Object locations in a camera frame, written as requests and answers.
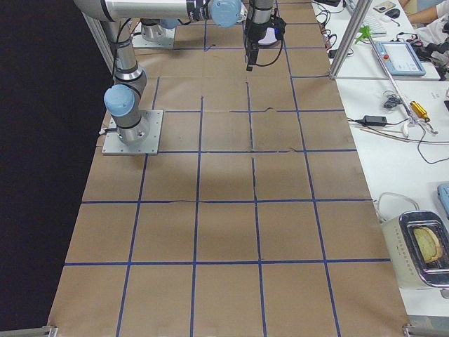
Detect black computer mouse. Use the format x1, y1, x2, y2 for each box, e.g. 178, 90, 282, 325
384, 8, 401, 19

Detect brown paper table cover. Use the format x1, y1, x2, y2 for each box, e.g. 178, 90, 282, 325
48, 1, 407, 336

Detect black power adapter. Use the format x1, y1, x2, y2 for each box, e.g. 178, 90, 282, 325
362, 115, 388, 127

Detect aluminium frame post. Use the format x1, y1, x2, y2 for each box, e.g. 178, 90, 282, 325
329, 0, 372, 79

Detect blue teach pendant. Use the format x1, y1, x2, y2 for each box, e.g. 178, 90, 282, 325
375, 41, 426, 77

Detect toast slice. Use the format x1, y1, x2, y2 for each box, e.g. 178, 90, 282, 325
413, 227, 443, 263

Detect green-handled reacher stick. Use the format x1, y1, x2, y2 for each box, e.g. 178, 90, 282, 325
356, 26, 438, 137

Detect lilac plate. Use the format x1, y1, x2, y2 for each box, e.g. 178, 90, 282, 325
258, 27, 279, 48

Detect yellow tool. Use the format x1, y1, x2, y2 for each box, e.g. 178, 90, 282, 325
410, 101, 430, 122

